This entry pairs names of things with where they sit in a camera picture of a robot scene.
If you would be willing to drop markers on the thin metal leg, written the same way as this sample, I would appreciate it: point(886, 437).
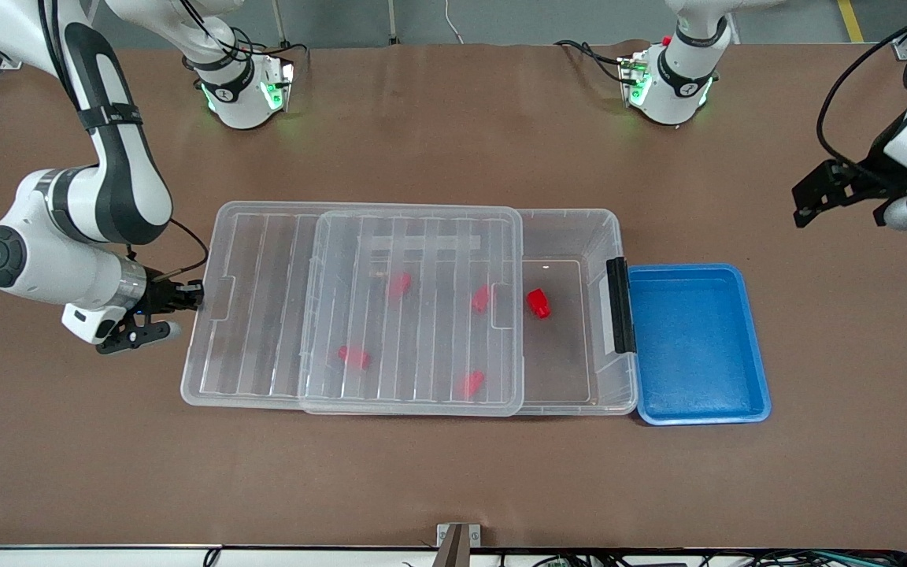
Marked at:
point(393, 20)
point(279, 24)

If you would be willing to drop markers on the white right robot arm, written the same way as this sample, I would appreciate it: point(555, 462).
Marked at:
point(60, 268)

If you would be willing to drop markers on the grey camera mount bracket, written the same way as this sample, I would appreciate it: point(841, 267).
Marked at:
point(447, 535)

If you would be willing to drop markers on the blue plastic tray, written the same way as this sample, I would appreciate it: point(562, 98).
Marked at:
point(697, 354)

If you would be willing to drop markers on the white table edge rail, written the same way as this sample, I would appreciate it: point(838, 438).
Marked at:
point(107, 556)

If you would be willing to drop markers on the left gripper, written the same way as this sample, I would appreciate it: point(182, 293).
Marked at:
point(872, 176)

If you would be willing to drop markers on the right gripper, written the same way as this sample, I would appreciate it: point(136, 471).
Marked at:
point(161, 297)

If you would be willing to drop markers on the red block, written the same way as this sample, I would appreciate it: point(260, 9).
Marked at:
point(470, 384)
point(538, 303)
point(482, 298)
point(398, 285)
point(353, 357)

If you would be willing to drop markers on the clear plastic box lid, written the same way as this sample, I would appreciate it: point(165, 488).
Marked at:
point(257, 315)

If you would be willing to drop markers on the clear plastic storage box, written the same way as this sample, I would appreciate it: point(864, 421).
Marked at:
point(571, 362)

